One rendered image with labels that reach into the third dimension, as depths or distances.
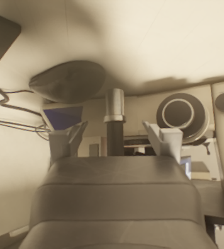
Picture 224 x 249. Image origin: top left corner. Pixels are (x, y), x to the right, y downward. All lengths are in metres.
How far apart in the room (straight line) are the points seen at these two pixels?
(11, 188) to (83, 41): 0.66
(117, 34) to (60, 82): 0.08
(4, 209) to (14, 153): 0.20
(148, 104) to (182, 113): 0.08
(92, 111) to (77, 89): 0.12
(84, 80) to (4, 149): 0.57
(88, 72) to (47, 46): 0.05
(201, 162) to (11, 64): 2.88
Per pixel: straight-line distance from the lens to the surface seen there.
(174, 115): 0.24
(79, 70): 0.20
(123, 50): 0.19
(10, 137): 0.75
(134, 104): 0.30
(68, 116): 0.34
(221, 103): 0.27
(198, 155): 2.98
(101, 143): 0.33
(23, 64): 0.23
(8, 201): 0.77
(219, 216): 0.25
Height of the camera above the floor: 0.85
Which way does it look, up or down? 9 degrees down
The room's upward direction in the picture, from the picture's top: 179 degrees clockwise
